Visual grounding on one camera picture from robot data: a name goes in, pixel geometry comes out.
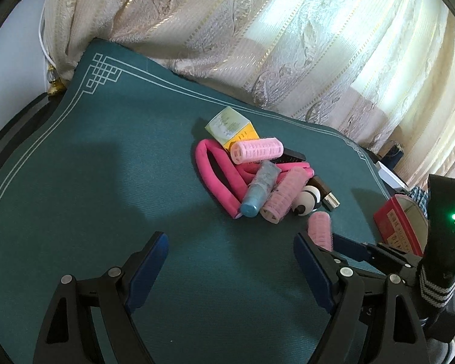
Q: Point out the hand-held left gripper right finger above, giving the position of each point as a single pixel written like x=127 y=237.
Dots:
x=311 y=269

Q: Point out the plaid cloth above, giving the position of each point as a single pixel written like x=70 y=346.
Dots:
x=417 y=193

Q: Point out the beige patterned curtain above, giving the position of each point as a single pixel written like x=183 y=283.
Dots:
x=250 y=26

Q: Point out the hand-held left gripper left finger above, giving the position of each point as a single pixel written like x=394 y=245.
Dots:
x=149 y=269

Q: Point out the green desk mat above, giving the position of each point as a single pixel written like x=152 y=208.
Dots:
x=98 y=178

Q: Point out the gold curtain tassel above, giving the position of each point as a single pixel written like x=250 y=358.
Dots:
x=55 y=87

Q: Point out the black desktop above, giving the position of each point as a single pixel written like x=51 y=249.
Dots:
x=7 y=121

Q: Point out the pink cookie tin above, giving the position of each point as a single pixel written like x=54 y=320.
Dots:
x=396 y=225

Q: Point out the pink hair roller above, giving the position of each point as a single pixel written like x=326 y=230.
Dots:
x=320 y=229
x=282 y=197
x=256 y=151

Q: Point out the blue tube bottle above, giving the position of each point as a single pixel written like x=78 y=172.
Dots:
x=258 y=193

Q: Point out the pink foam curling rod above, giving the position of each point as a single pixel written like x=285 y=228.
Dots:
x=216 y=185

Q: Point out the panda toy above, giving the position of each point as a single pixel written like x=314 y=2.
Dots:
x=307 y=199

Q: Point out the yellow green carton box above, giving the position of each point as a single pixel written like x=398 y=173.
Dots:
x=227 y=125

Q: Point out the black comb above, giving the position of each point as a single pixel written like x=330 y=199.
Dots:
x=292 y=156

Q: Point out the dark plug adapter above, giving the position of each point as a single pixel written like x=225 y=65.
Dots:
x=324 y=191

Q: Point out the white box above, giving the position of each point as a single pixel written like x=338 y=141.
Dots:
x=388 y=174

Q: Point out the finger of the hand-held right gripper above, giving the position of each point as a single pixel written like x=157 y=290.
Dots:
x=350 y=248

